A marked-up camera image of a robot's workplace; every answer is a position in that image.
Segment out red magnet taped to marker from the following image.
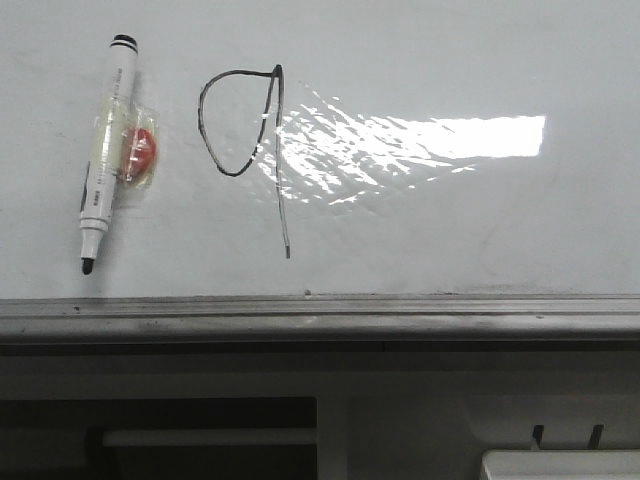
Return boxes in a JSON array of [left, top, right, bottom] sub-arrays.
[[119, 104, 159, 188]]

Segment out white whiteboard marker pen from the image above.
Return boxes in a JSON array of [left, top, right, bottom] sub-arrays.
[[79, 34, 138, 275]]

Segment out white whiteboard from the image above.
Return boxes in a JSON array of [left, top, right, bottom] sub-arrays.
[[1, 1, 639, 299]]

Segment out white horizontal bar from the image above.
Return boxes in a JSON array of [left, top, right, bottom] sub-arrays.
[[102, 428, 317, 447]]

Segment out dark left hook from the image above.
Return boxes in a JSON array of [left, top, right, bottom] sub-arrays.
[[531, 424, 545, 450]]

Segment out dark hook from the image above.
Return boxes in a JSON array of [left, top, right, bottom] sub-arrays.
[[587, 424, 604, 450], [531, 424, 545, 450]]

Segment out white box lower right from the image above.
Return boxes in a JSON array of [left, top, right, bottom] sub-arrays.
[[479, 450, 639, 479]]

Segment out dark right hook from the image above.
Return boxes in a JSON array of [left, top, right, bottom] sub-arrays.
[[587, 424, 604, 450]]

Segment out aluminium whiteboard tray rail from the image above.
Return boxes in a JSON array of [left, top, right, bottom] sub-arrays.
[[1, 294, 639, 345]]

